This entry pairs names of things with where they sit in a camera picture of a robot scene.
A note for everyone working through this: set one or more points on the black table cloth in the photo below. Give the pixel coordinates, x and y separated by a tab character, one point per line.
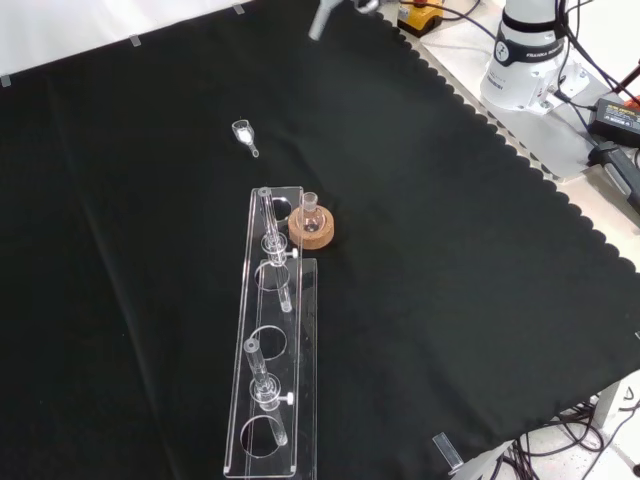
450	250

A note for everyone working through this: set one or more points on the white table leg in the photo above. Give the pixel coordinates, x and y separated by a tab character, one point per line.
612	405

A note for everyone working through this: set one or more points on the clear acrylic funnel stand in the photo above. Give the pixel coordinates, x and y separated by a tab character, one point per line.
280	320

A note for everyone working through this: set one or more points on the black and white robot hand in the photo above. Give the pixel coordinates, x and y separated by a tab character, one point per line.
367	6

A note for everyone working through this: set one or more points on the clear plastic funnel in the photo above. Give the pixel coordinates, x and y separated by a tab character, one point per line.
320	22

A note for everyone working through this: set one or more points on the small glass round-bottom flask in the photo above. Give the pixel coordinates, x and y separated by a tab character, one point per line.
310	220

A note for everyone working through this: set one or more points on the glass weighing funnel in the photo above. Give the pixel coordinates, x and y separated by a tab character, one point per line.
242	132

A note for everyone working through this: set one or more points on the black power adapter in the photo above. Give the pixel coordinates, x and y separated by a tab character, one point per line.
615	120

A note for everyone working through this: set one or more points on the yellow stop button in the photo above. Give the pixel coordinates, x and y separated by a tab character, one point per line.
420	20

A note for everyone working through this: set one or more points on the clear cloth clip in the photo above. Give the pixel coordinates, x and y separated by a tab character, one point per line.
239	7
133	41
447	452
5	80

